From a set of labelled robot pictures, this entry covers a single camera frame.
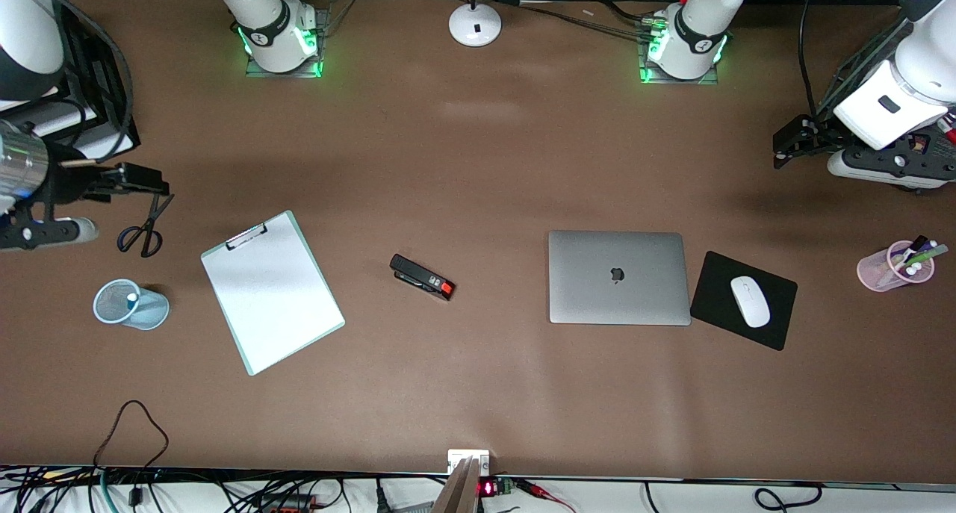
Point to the blue marker white cap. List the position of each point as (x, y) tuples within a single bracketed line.
[(132, 298)]

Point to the black scissors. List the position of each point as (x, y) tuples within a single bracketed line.
[(151, 222)]

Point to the teal clipboard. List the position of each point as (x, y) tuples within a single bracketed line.
[(250, 365)]

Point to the circuit board red display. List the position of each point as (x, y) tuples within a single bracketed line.
[(493, 487)]

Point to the white metal bracket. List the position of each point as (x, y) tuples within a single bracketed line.
[(457, 459)]

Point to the grey camera stand post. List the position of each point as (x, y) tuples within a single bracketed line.
[(459, 490)]

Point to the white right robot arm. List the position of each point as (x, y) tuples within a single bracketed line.
[(272, 28)]

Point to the black capped marker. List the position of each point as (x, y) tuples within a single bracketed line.
[(919, 241)]

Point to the white round lamp base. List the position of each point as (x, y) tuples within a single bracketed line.
[(475, 24)]

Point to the red capped whiteboard marker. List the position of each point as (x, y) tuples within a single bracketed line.
[(948, 126)]

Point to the black stacked document trays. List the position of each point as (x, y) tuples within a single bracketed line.
[(93, 72)]

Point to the black stapler red end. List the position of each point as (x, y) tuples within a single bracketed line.
[(418, 275)]

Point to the white computer mouse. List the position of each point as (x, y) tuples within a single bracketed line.
[(750, 302)]

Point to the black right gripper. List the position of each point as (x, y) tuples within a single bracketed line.
[(66, 186)]

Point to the black mouse pad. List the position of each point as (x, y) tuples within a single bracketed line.
[(717, 300)]

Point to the white paper sheet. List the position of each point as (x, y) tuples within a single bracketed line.
[(276, 296)]

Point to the blue mesh pen cup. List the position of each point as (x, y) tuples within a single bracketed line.
[(146, 315)]

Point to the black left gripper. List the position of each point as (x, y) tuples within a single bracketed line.
[(820, 134)]

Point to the silver laptop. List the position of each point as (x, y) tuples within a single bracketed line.
[(616, 296)]

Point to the green pen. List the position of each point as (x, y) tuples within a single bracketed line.
[(933, 254)]

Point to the pink translucent pen cup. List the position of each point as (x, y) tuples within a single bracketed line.
[(870, 272)]

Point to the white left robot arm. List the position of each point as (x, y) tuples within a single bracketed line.
[(691, 28)]

